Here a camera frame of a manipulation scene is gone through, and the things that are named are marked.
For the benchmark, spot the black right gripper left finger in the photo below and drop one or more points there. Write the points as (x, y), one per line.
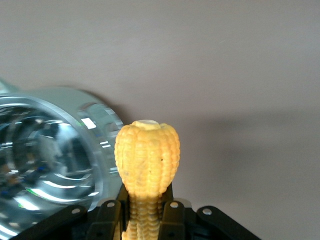
(107, 222)

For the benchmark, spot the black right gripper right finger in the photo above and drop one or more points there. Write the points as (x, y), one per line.
(173, 222)

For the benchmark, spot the yellow corn cob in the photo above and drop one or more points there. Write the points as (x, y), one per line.
(147, 160)

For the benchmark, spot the stainless steel pot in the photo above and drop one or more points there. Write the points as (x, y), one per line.
(50, 155)

